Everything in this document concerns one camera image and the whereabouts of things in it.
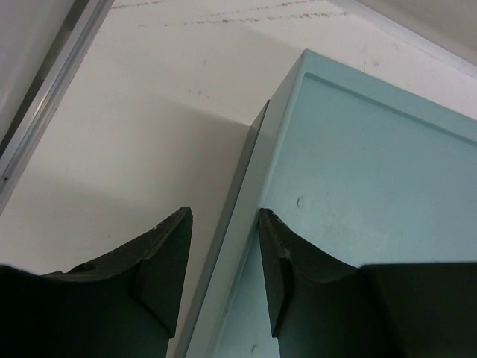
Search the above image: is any teal makeup organizer box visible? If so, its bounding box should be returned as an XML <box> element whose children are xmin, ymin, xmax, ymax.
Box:
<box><xmin>176</xmin><ymin>50</ymin><xmax>476</xmax><ymax>357</ymax></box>

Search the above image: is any aluminium table edge rail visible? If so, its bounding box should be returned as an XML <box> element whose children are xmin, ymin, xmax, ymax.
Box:
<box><xmin>1</xmin><ymin>1</ymin><xmax>113</xmax><ymax>207</ymax></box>

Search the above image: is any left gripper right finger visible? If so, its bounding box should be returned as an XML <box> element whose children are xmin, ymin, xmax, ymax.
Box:
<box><xmin>259</xmin><ymin>209</ymin><xmax>476</xmax><ymax>357</ymax></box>

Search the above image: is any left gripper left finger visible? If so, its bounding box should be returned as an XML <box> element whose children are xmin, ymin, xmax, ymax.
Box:
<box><xmin>1</xmin><ymin>207</ymin><xmax>193</xmax><ymax>357</ymax></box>

